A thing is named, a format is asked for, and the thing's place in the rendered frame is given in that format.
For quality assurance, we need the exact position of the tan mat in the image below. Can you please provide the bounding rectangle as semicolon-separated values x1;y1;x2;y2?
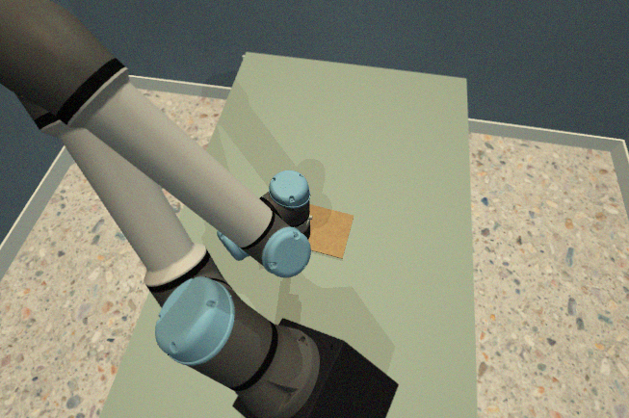
308;204;354;258

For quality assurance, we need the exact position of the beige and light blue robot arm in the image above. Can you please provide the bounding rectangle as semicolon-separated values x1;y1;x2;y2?
0;0;320;418

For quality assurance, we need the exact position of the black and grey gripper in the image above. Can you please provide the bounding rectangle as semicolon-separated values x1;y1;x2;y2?
295;215;313;239

